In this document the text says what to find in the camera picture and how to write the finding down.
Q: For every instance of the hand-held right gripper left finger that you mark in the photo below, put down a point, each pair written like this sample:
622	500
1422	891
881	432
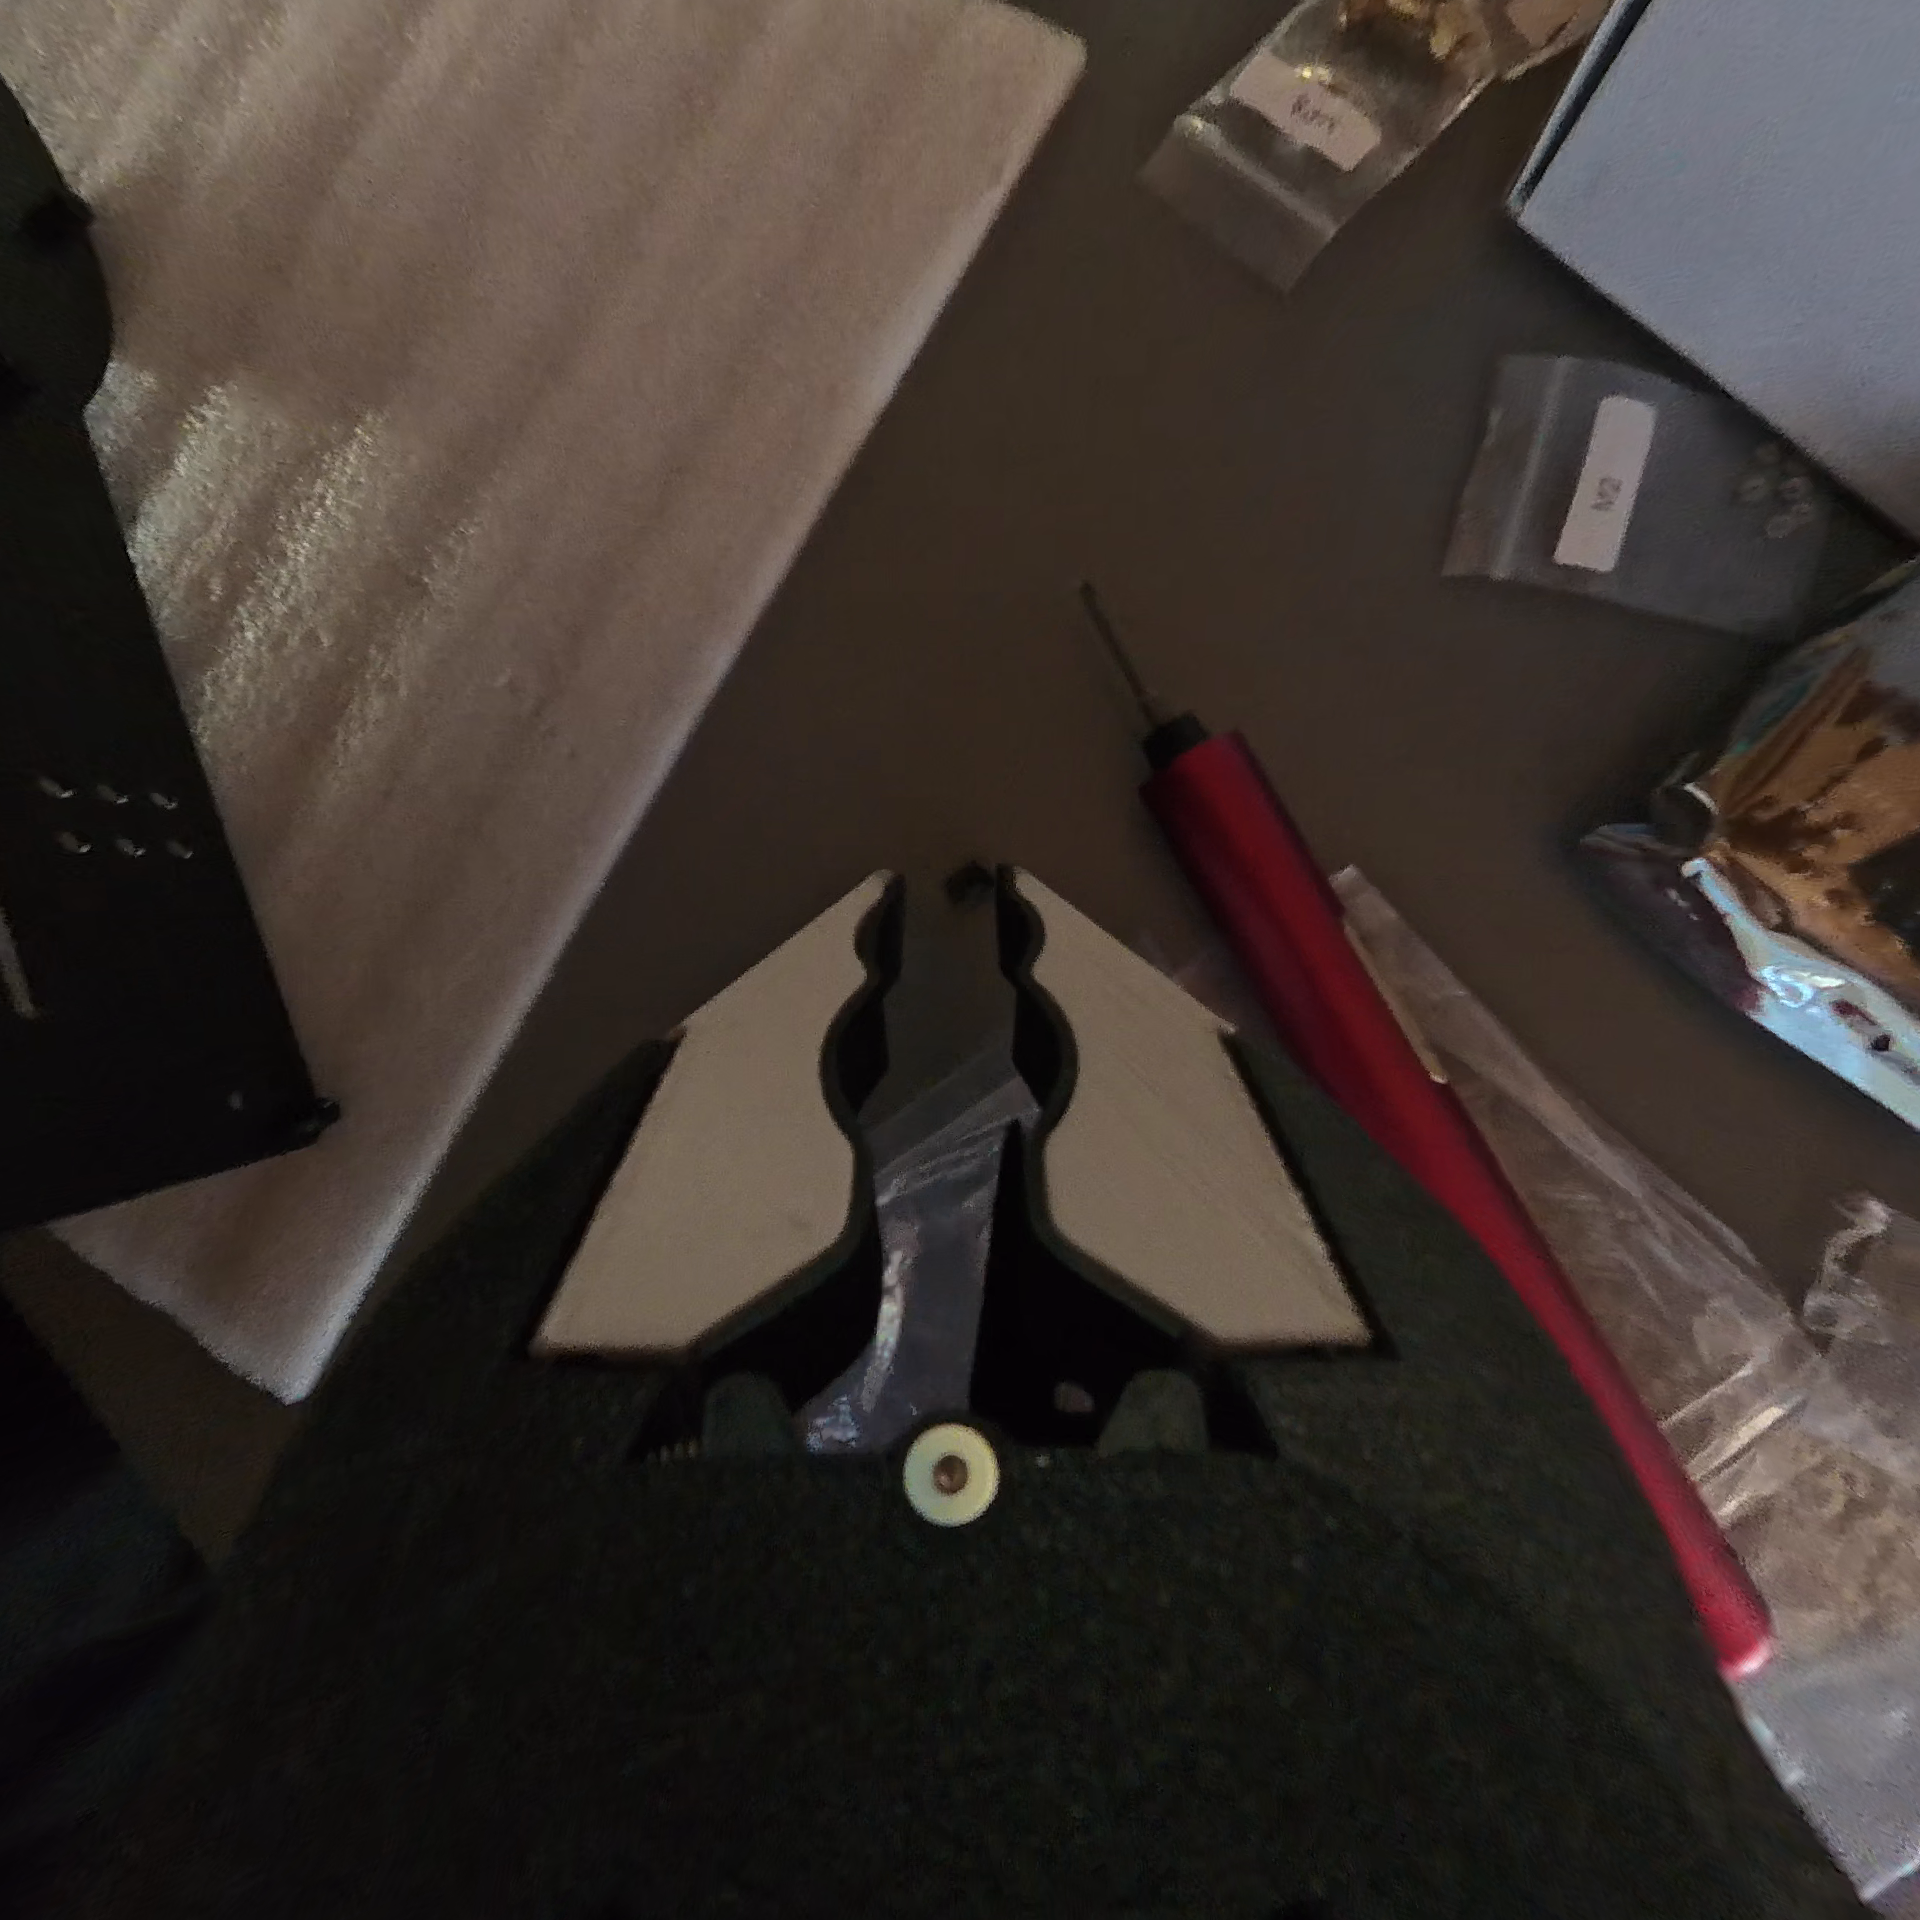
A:
706	1199

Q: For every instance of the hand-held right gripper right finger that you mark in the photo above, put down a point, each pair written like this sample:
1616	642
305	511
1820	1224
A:
1184	1183

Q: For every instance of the small clear zip bag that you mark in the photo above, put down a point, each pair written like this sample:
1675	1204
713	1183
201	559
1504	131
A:
932	1199

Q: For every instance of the black metal chassis plate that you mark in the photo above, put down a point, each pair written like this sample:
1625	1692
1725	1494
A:
107	749

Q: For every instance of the pink screwdriver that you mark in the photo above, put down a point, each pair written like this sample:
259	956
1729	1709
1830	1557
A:
1352	1018

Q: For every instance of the large clear plastic bag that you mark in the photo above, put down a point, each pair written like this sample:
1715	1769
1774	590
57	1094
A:
1649	1352

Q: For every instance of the white foam sheet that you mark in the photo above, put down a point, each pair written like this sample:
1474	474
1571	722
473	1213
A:
526	448

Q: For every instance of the scattered small screw bags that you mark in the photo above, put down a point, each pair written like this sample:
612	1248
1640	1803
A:
1275	182

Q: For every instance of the orange cardboard box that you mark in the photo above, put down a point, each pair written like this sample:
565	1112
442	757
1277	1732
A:
1771	225

